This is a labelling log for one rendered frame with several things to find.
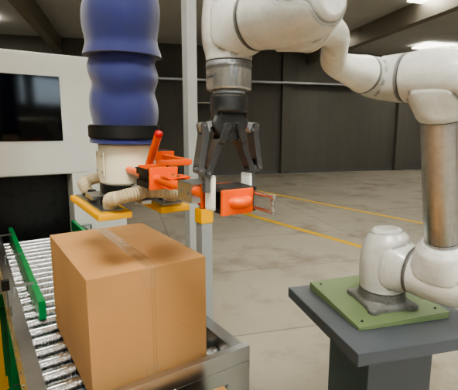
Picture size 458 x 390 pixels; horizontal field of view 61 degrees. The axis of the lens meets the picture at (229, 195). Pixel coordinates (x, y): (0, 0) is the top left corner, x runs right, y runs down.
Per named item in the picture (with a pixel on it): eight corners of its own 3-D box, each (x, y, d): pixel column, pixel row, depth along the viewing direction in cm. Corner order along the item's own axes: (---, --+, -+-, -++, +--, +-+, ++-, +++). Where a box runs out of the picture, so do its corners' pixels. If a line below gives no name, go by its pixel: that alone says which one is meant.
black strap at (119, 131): (80, 136, 129) (79, 124, 128) (146, 135, 142) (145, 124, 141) (100, 139, 111) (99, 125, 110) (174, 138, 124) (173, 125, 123)
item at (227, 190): (199, 208, 81) (199, 184, 80) (229, 204, 85) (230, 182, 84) (222, 217, 74) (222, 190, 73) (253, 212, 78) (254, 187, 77)
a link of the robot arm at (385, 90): (350, 51, 108) (396, 45, 98) (383, 64, 120) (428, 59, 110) (343, 99, 110) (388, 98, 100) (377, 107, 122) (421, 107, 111)
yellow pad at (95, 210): (70, 200, 136) (69, 186, 135) (99, 197, 142) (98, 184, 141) (98, 222, 109) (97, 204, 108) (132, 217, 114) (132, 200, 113)
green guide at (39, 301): (-2, 239, 298) (-4, 228, 297) (13, 237, 304) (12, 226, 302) (20, 325, 166) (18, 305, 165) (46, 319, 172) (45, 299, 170)
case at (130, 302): (56, 324, 168) (49, 234, 161) (144, 302, 189) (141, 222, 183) (93, 405, 118) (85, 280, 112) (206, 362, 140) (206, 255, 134)
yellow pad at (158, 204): (123, 195, 147) (122, 182, 146) (148, 193, 152) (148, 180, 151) (161, 213, 119) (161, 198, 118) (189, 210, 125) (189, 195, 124)
